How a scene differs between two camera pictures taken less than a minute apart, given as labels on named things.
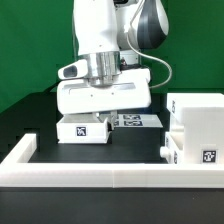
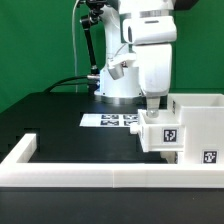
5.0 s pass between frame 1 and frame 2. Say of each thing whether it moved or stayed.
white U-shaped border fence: stayed
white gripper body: moved
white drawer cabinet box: stayed
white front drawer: stayed
